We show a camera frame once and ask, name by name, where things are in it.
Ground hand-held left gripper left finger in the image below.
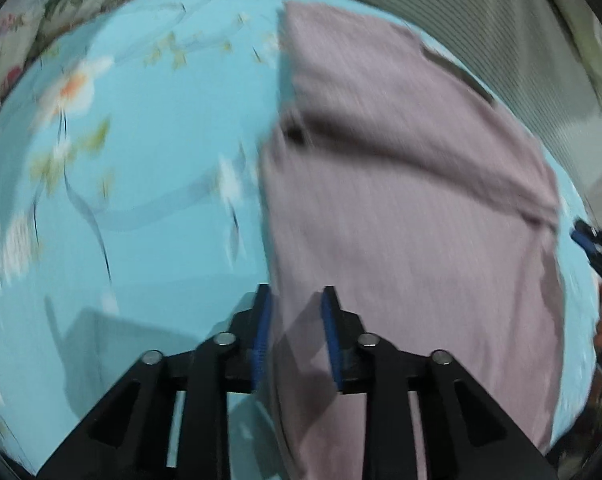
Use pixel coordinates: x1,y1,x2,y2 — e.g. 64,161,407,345
36,284,273,480

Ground floral ruffled pillow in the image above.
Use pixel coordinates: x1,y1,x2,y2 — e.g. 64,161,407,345
0,0,153,128

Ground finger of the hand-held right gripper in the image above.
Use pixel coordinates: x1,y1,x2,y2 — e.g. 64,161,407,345
570,217,602,281

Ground mauve knit sweater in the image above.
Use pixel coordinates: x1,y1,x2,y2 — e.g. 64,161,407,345
258,0,566,480

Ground blue floral bedsheet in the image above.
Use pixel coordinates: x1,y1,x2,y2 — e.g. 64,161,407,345
0,0,602,477

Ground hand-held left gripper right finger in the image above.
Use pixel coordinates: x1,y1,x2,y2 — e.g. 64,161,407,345
321,285,562,480

